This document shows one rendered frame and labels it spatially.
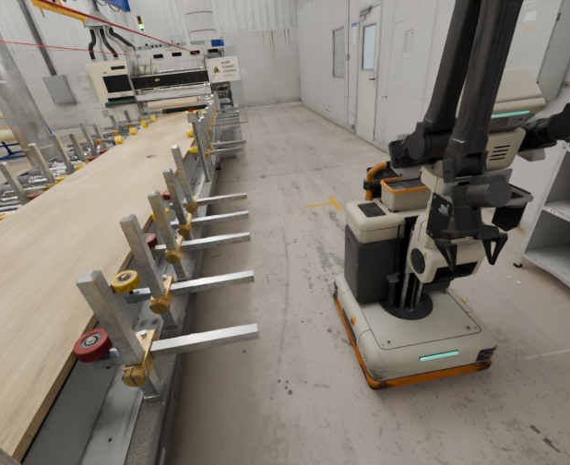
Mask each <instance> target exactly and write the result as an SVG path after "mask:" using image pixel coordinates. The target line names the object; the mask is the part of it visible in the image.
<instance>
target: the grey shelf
mask: <svg viewBox="0 0 570 465"><path fill-rule="evenodd" d="M522 257H524V258H526V259H528V260H529V261H531V262H532V263H534V264H535V265H537V266H539V267H541V268H543V269H545V270H547V271H548V272H550V273H551V274H552V275H553V276H555V277H556V278H557V279H559V280H560V281H562V282H563V283H564V284H566V285H567V286H568V287H570V143H566V142H565V141H564V143H563V145H562V147H561V149H560V152H559V154H558V157H557V159H556V162H555V164H554V166H553V168H552V172H551V175H550V177H549V180H548V182H547V185H546V186H545V188H544V191H543V193H542V196H541V198H540V202H539V205H538V206H537V209H536V211H535V214H534V216H533V219H532V221H531V224H530V225H529V227H528V231H527V234H526V236H525V239H524V241H523V244H522V245H521V248H520V250H519V253H518V255H517V259H516V262H515V263H514V264H513V265H514V266H515V267H516V268H522V266H523V265H522V264H521V263H520V261H521V259H522Z"/></svg>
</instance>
